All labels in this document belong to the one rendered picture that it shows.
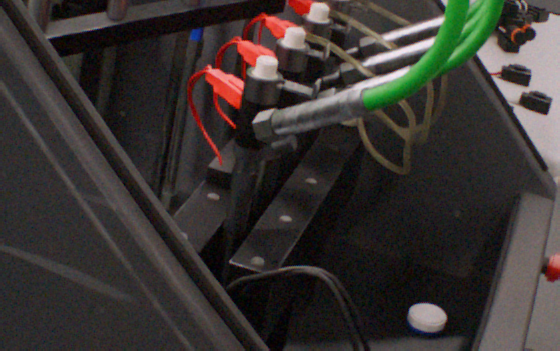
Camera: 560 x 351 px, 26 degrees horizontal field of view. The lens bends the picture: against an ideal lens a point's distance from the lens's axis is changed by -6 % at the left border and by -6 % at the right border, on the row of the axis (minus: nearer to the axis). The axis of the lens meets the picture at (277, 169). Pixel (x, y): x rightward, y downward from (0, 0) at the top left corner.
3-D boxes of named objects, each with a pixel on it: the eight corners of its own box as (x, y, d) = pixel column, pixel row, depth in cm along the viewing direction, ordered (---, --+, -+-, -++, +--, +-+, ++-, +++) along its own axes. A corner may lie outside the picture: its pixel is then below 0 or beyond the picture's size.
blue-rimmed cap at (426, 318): (439, 340, 120) (443, 328, 119) (402, 329, 120) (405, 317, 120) (446, 320, 123) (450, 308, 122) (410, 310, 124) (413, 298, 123)
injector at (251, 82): (255, 323, 103) (304, 92, 94) (199, 305, 104) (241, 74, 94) (264, 308, 105) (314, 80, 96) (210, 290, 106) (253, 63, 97)
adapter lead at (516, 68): (528, 82, 147) (532, 66, 146) (528, 88, 145) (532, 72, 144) (434, 56, 148) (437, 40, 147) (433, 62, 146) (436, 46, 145)
